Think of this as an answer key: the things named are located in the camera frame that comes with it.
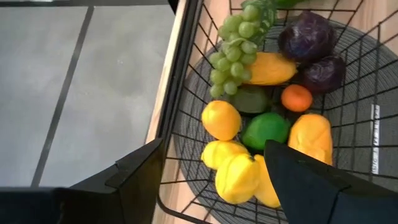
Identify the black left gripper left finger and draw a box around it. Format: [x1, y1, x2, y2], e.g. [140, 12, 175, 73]
[58, 138, 164, 224]

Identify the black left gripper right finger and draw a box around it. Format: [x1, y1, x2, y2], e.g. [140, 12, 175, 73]
[264, 139, 398, 224]

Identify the yellow lemon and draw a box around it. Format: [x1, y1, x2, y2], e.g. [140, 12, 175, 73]
[200, 139, 249, 171]
[215, 153, 261, 205]
[201, 100, 243, 142]
[253, 154, 282, 208]

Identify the bright green lime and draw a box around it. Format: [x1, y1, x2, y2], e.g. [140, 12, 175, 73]
[241, 111, 292, 152]

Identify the small orange tangerine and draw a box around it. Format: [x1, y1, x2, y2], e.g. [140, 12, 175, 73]
[280, 84, 313, 113]

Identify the dark green avocado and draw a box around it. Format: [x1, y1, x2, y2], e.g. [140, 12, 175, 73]
[231, 85, 271, 115]

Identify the purple plum bottom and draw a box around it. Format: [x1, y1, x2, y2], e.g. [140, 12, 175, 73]
[300, 55, 346, 94]

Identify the dark purple plum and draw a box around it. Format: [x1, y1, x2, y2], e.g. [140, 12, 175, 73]
[277, 11, 338, 63]

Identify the green grape bunch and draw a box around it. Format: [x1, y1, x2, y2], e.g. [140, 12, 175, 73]
[208, 0, 277, 100]

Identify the green cucumber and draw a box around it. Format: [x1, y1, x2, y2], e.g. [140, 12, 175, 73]
[275, 0, 307, 9]

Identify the black wire basket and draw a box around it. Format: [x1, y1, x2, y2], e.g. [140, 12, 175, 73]
[155, 0, 398, 224]

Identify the black aluminium table frame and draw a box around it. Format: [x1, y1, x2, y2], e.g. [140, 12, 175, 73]
[155, 0, 205, 147]

